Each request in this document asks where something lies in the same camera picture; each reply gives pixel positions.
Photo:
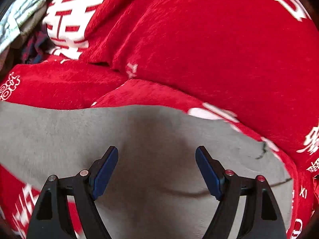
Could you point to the dark plaid garment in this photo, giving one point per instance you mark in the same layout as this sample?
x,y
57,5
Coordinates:
x,y
37,44

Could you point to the grey knit sweater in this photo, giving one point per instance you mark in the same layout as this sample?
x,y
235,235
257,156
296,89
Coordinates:
x,y
156,190

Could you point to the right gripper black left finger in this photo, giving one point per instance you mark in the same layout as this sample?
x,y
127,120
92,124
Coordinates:
x,y
51,217

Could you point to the red wedding blanket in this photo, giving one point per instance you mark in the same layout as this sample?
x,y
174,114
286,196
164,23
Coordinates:
x,y
251,63

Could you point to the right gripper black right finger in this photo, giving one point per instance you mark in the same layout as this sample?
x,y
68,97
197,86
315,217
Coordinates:
x,y
261,218

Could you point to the white grey patterned cloth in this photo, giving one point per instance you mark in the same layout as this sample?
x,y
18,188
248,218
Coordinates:
x,y
16,15

